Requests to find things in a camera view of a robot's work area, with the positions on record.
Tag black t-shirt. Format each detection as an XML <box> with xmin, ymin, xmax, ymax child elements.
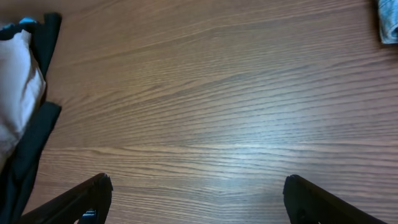
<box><xmin>1</xmin><ymin>12</ymin><xmax>62</xmax><ymax>223</ymax></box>

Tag light blue shirt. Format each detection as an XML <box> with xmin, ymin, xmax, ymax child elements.
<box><xmin>1</xmin><ymin>17</ymin><xmax>37</xmax><ymax>30</ymax></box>

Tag folded light blue jeans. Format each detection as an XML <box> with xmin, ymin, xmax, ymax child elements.
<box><xmin>377</xmin><ymin>0</ymin><xmax>397</xmax><ymax>44</ymax></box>

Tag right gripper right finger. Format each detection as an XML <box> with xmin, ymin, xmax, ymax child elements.
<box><xmin>283</xmin><ymin>174</ymin><xmax>386</xmax><ymax>224</ymax></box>

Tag beige khaki shorts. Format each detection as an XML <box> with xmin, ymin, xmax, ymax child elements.
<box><xmin>1</xmin><ymin>30</ymin><xmax>46</xmax><ymax>167</ymax></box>

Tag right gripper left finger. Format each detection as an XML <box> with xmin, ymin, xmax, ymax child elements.
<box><xmin>18</xmin><ymin>173</ymin><xmax>113</xmax><ymax>224</ymax></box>

